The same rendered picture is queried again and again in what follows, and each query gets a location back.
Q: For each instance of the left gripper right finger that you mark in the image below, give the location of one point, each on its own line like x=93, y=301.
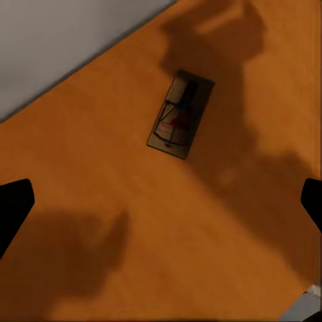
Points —
x=311, y=199

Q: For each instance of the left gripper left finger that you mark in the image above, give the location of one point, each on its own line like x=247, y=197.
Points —
x=16, y=201

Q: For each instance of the mousetrap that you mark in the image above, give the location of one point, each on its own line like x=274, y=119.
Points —
x=181, y=114

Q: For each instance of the cabinet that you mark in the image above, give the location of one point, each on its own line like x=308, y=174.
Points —
x=124, y=232

